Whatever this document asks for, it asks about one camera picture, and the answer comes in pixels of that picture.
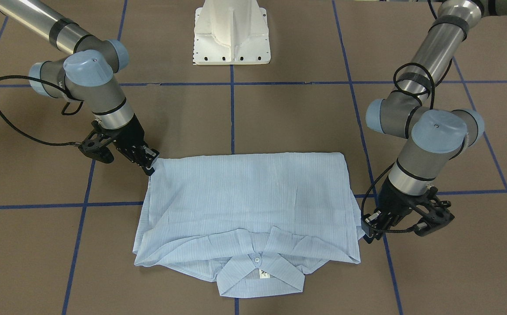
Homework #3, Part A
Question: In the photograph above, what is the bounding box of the light blue button shirt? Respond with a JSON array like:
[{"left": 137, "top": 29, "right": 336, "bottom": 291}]
[{"left": 133, "top": 152, "right": 364, "bottom": 298}]

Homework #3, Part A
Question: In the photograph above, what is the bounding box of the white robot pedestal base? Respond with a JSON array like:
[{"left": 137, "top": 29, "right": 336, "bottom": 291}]
[{"left": 193, "top": 0, "right": 271, "bottom": 65}]

